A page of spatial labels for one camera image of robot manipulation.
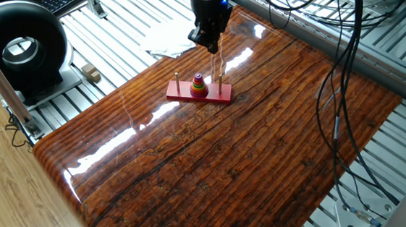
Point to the rainbow stacked rings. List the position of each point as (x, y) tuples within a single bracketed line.
[(199, 95)]

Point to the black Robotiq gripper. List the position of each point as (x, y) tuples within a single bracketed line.
[(211, 11)]

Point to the black keyboard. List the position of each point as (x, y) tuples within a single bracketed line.
[(60, 1)]

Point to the silver robot mounting plate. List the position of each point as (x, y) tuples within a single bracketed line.
[(345, 220)]

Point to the orange Hanoi disc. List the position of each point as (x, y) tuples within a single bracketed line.
[(199, 88)]

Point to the white paper sheet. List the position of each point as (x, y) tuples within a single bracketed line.
[(164, 40)]

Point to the wood grain table mat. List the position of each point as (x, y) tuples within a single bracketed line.
[(228, 162)]

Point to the small wooden block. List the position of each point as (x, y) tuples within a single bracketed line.
[(88, 68), (95, 76)]

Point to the large red Hanoi disc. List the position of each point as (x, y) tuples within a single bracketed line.
[(199, 91)]

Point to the red Hanoi base with pegs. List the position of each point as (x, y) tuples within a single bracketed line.
[(183, 92)]

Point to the green Hanoi disc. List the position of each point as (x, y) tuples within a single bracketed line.
[(198, 83)]

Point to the thick aluminium table rail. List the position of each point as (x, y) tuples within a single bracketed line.
[(328, 42)]

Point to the white fan base plate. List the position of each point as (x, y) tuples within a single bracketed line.
[(66, 84)]

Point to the yellow Hanoi disc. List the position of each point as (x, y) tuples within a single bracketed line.
[(198, 86)]

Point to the small red Hanoi disc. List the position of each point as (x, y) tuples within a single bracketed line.
[(198, 79)]

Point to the small purple Hanoi disc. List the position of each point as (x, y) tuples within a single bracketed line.
[(198, 75)]

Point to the aluminium post bracket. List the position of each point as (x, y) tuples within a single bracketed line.
[(94, 4)]

